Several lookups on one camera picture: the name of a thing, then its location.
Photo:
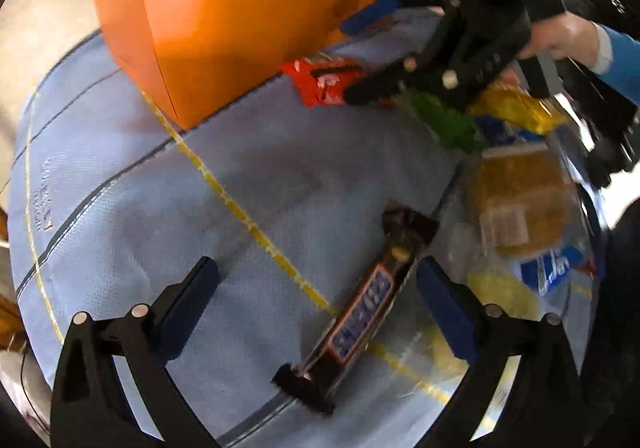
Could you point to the yellow corn packet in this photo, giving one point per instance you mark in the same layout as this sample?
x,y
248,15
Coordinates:
x,y
500,298

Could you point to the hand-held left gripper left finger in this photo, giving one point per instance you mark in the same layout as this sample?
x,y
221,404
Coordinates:
x,y
182,310

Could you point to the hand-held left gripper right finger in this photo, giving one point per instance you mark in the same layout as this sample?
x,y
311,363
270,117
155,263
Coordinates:
x,y
450,313

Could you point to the person's right hand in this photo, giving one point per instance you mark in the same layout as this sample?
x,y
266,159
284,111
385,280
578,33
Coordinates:
x,y
565,36

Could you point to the red snack packet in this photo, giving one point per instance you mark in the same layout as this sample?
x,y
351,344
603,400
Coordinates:
x,y
320,81

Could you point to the yellow dried fruit packet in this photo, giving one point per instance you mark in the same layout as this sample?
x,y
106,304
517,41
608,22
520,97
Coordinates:
x,y
515,108

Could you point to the blue striped tablecloth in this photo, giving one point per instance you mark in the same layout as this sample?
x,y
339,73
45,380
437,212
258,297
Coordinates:
x,y
150,203

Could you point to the person's right forearm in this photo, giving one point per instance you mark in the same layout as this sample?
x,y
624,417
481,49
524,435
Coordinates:
x,y
622,63

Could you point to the round cracker packet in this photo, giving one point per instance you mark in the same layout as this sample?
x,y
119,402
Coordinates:
x,y
520,203

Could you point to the green snack packet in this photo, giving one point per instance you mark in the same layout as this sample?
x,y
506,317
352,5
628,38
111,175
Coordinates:
x,y
445,121

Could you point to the orange cardboard box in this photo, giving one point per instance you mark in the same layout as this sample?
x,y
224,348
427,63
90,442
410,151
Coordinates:
x,y
225,23

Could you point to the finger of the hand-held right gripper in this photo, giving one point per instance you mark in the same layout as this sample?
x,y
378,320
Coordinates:
x,y
372,14
390,81

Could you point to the brown chocolate bar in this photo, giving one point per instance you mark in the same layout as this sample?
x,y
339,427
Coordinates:
x,y
365,298

